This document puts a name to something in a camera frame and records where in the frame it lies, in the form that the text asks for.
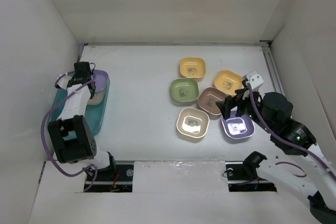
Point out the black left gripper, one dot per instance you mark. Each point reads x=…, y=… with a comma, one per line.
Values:
x=93, y=94

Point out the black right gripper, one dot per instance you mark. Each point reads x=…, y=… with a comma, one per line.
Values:
x=230, y=100

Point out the purple plate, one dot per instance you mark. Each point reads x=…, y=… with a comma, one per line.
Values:
x=101, y=78
x=238, y=127

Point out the brown plate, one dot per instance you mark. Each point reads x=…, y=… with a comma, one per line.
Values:
x=208, y=98

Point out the yellow plate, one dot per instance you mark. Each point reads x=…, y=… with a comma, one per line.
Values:
x=192, y=67
x=228, y=82

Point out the cream plate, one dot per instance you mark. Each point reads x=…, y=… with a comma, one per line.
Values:
x=97, y=99
x=192, y=123

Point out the cream plate front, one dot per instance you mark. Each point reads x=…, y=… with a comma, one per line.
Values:
x=192, y=123

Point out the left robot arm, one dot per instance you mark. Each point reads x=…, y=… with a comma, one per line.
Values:
x=65, y=132

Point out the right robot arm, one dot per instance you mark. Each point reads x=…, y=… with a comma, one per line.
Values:
x=272, y=112

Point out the teal plastic bin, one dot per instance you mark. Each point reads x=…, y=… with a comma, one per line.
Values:
x=94, y=114

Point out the green plate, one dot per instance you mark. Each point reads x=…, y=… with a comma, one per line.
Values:
x=184, y=90

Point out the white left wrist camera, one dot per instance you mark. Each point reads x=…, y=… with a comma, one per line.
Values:
x=62, y=81

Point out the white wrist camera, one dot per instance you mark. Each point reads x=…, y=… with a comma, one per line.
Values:
x=62, y=81
x=254, y=79

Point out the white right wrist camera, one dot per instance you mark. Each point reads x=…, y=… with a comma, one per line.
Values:
x=254, y=79

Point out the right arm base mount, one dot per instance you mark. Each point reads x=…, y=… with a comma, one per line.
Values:
x=242, y=176

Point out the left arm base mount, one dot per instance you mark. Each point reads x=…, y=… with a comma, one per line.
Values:
x=120, y=181

